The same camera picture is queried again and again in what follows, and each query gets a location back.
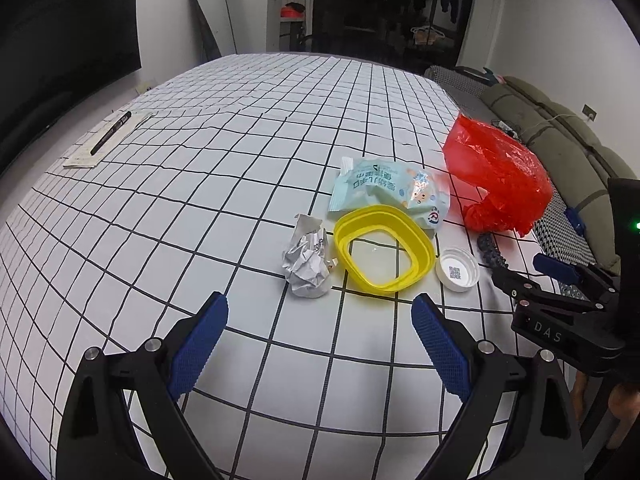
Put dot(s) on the black pen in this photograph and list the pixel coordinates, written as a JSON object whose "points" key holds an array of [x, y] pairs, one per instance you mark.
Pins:
{"points": [[111, 132]]}

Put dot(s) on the white paper ball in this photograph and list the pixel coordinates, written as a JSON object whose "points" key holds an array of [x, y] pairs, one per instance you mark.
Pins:
{"points": [[305, 265]]}

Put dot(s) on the red item on side table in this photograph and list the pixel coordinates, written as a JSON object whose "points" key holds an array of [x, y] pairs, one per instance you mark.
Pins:
{"points": [[293, 11]]}

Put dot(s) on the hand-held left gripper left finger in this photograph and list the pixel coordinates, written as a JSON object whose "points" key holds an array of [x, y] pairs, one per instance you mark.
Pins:
{"points": [[197, 345]]}

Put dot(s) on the white power strip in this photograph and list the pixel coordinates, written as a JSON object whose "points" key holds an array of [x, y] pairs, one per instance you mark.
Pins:
{"points": [[505, 127]]}

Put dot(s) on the purple spiky plastic toy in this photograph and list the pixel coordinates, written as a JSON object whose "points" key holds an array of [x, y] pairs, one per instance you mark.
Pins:
{"points": [[487, 250]]}

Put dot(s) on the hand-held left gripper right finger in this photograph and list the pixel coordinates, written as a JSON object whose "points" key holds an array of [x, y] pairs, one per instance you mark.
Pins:
{"points": [[440, 345]]}

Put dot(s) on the white bottle cap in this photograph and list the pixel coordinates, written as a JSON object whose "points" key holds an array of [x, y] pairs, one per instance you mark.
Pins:
{"points": [[457, 272]]}

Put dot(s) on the teal soft item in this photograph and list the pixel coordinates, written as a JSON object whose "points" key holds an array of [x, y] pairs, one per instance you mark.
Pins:
{"points": [[494, 76]]}

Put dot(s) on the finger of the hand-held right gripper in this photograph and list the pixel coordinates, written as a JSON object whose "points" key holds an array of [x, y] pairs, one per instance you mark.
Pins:
{"points": [[555, 265], [515, 282]]}

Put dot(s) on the small side table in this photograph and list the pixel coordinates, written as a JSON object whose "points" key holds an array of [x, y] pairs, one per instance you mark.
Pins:
{"points": [[291, 35]]}

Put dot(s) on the white wall socket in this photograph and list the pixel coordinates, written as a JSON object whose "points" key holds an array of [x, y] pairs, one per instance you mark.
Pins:
{"points": [[145, 86]]}

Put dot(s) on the red plastic bag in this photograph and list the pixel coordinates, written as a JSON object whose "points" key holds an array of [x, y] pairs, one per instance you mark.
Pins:
{"points": [[495, 175]]}

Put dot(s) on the light blue wipes packet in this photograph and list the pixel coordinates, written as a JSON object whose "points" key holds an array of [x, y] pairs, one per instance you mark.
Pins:
{"points": [[380, 185]]}

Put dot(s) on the small blue object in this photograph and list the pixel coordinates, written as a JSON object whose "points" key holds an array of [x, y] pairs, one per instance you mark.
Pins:
{"points": [[575, 220]]}

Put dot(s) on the olive green sofa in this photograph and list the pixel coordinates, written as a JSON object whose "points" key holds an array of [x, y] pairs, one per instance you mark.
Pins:
{"points": [[560, 145]]}

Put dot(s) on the white black checked tablecloth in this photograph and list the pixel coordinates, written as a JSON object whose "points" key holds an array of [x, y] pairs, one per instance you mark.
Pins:
{"points": [[225, 160]]}

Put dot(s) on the clothes hanger with garment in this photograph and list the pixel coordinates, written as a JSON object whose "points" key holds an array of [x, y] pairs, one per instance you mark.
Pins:
{"points": [[427, 34]]}

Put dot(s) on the wall outlet plate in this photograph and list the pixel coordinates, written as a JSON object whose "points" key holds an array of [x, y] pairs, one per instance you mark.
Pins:
{"points": [[590, 113]]}

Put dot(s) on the black television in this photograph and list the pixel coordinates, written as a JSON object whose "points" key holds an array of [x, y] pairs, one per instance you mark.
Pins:
{"points": [[60, 35]]}

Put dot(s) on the leaning floor mirror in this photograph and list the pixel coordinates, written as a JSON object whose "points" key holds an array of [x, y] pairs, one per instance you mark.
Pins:
{"points": [[212, 10]]}

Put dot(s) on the person's right hand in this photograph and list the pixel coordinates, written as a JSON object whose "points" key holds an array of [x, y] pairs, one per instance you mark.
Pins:
{"points": [[625, 405]]}

